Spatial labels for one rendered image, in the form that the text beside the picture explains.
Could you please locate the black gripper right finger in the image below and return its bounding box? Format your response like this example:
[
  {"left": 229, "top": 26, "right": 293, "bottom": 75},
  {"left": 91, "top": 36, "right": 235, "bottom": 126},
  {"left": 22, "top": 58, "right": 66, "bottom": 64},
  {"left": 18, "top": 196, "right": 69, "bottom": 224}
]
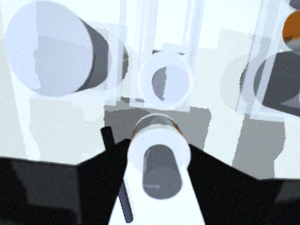
[{"left": 186, "top": 144, "right": 300, "bottom": 225}]

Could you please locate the black rod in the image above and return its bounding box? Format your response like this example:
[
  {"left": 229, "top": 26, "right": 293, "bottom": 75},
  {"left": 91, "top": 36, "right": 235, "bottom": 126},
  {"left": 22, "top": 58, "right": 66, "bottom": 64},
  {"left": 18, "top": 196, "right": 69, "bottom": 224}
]
[{"left": 99, "top": 127, "right": 134, "bottom": 223}]

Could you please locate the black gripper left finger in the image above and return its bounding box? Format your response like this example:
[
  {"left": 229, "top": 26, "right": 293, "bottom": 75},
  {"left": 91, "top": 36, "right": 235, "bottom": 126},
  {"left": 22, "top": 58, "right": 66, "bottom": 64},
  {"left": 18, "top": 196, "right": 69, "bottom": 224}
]
[{"left": 0, "top": 139, "right": 130, "bottom": 225}]

